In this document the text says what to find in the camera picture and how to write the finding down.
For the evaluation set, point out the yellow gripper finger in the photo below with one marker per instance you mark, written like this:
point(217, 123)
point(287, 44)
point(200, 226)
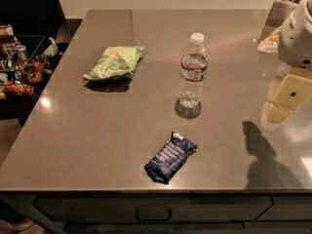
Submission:
point(287, 93)

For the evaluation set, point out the black wire basket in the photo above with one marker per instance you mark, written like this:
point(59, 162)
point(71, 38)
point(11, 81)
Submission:
point(36, 73)

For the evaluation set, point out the clear plastic water bottle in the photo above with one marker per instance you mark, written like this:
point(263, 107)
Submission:
point(193, 70)

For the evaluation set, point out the green jalapeno chip bag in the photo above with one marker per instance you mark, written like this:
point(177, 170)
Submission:
point(116, 63)

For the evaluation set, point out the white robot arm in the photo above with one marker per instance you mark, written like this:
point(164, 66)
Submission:
point(295, 50)

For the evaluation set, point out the red snack package in basket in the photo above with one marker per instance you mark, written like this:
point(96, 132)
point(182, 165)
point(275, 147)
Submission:
point(18, 89)

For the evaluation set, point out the metal can in basket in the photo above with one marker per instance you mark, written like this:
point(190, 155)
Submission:
point(22, 55)

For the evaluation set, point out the green bag in basket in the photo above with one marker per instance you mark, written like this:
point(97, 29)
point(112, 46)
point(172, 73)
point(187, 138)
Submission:
point(52, 50)

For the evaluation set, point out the black drawer handle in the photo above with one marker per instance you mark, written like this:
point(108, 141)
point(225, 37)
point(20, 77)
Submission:
point(153, 213)

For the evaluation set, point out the blue snack bar wrapper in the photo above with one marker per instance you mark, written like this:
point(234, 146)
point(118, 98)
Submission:
point(170, 158)

